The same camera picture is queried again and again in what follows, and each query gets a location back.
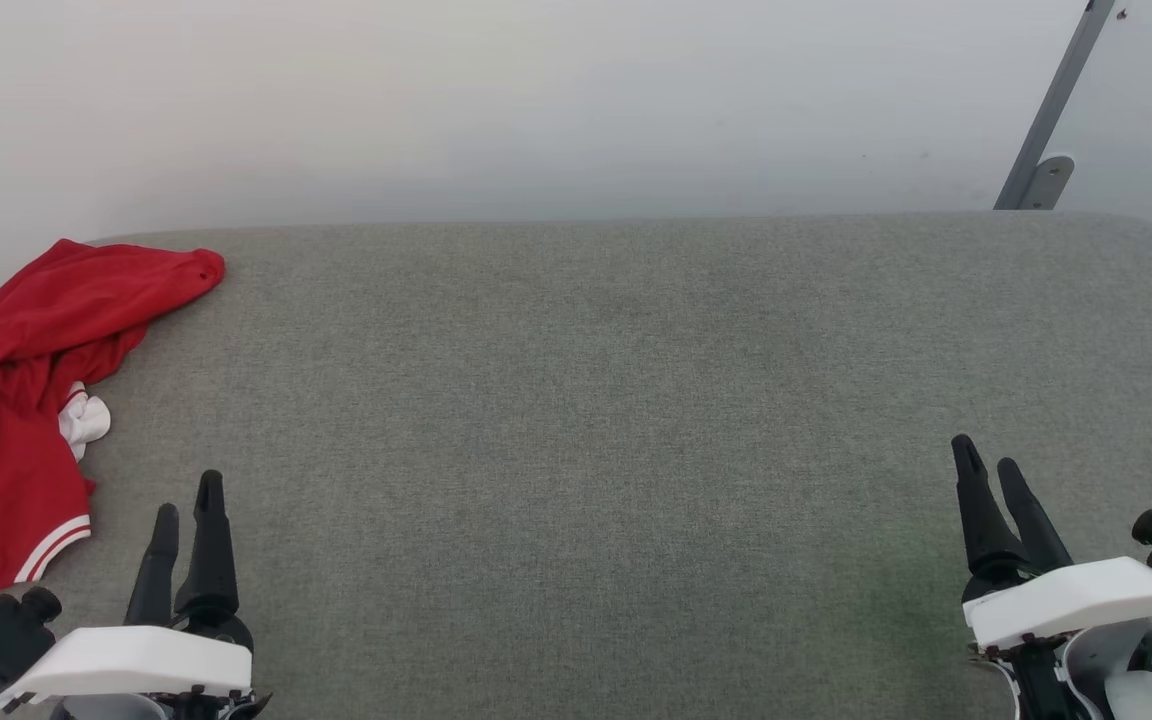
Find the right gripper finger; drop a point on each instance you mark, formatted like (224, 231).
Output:
(1036, 530)
(984, 530)

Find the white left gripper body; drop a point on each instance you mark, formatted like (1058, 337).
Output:
(136, 660)

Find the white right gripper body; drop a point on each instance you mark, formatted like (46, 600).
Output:
(1076, 600)

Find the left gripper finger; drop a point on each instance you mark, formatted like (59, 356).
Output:
(212, 560)
(154, 580)

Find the red white hooded shirt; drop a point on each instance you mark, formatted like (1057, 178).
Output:
(26, 330)

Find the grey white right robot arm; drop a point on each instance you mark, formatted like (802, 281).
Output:
(1126, 690)

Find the grey fabric sofa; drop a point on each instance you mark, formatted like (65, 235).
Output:
(576, 450)

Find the grey metal bar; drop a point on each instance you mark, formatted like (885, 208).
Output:
(1056, 100)

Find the grey metal bracket foot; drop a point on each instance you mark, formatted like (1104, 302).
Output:
(1048, 180)

